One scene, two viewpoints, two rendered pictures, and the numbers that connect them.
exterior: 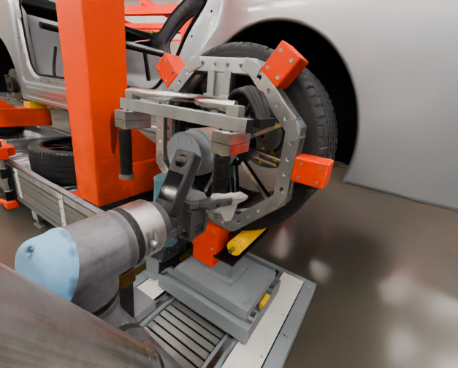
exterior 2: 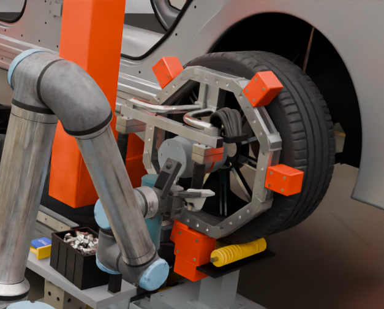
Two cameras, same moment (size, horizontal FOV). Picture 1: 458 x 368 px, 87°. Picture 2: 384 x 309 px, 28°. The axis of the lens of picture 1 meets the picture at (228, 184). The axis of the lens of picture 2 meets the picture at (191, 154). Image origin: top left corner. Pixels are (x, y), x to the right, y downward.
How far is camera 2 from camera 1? 1.76 m
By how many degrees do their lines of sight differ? 11
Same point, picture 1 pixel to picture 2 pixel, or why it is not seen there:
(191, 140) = (179, 147)
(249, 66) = (233, 86)
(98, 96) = not seen: hidden behind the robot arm
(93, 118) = not seen: hidden behind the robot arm
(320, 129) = (294, 143)
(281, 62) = (256, 88)
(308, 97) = (285, 114)
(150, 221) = (150, 197)
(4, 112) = not seen: outside the picture
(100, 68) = (97, 65)
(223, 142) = (199, 154)
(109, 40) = (109, 37)
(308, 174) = (277, 183)
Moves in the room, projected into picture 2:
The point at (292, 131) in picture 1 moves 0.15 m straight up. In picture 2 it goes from (264, 144) to (272, 97)
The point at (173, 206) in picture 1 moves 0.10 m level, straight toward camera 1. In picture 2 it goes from (162, 192) to (161, 204)
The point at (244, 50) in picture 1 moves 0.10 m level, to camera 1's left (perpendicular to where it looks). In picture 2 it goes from (235, 64) to (206, 59)
